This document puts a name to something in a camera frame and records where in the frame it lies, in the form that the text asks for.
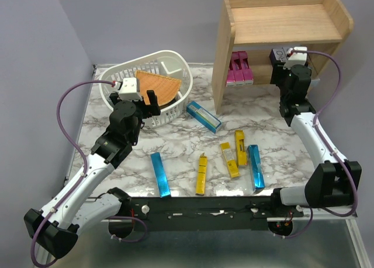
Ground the blue green toothpaste box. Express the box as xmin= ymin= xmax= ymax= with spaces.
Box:
xmin=186 ymin=101 xmax=222 ymax=133

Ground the purple toothpaste box with cloud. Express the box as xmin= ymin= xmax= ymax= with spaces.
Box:
xmin=307 ymin=54 xmax=320 ymax=90

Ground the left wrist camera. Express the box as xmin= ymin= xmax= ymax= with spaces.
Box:
xmin=112 ymin=77 xmax=143 ymax=101

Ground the pink toothpaste box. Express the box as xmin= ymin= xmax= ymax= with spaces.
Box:
xmin=226 ymin=63 xmax=236 ymax=87
xmin=238 ymin=51 xmax=254 ymax=85
xmin=231 ymin=52 xmax=245 ymax=87

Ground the metallic blue toothpaste box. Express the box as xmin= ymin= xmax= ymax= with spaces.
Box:
xmin=151 ymin=153 xmax=171 ymax=198
xmin=247 ymin=145 xmax=265 ymax=190

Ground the yellow toothpaste box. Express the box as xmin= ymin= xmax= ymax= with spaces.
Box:
xmin=234 ymin=130 xmax=247 ymax=166
xmin=220 ymin=142 xmax=240 ymax=179
xmin=195 ymin=153 xmax=208 ymax=195

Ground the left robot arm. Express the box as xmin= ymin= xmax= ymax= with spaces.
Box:
xmin=24 ymin=90 xmax=161 ymax=260

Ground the white plastic basket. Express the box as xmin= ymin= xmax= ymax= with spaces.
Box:
xmin=99 ymin=50 xmax=193 ymax=128

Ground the wooden two-tier shelf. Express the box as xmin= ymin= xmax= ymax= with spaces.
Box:
xmin=212 ymin=0 xmax=354 ymax=114

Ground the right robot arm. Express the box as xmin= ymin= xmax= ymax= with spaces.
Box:
xmin=269 ymin=61 xmax=362 ymax=217

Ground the black base bar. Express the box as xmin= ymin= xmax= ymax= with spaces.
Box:
xmin=124 ymin=196 xmax=303 ymax=231

